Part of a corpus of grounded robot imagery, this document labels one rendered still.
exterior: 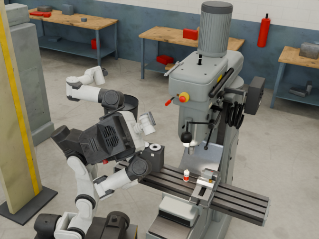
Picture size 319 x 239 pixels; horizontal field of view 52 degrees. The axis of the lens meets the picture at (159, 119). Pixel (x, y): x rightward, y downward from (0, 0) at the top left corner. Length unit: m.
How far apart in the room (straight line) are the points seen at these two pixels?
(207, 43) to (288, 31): 4.13
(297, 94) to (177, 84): 4.19
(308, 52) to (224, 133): 3.34
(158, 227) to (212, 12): 1.54
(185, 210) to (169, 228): 0.17
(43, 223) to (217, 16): 1.88
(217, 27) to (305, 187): 2.67
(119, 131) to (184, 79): 0.48
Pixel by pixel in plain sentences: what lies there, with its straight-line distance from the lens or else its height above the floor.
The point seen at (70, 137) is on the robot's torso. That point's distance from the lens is 2.03.
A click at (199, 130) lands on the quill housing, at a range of 2.18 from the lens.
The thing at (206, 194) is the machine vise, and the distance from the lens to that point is 2.39.
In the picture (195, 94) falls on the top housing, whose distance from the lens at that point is 1.91.
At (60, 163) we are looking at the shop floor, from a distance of 4.35.
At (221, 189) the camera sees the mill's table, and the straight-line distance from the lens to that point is 2.56.
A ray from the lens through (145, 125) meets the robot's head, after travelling 1.88.
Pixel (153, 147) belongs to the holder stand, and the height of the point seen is 1.12.
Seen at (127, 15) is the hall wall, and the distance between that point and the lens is 7.23.
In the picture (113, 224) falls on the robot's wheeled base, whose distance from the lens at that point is 2.70.
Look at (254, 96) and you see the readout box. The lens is 2.28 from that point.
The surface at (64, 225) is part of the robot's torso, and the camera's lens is 2.64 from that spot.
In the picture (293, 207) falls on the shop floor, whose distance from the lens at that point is 3.99.
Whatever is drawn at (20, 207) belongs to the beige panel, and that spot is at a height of 0.04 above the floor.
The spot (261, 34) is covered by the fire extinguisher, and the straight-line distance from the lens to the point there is 6.17.
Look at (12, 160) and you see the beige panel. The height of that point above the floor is 0.63.
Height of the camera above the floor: 2.63
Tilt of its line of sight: 31 degrees down
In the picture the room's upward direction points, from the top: 2 degrees clockwise
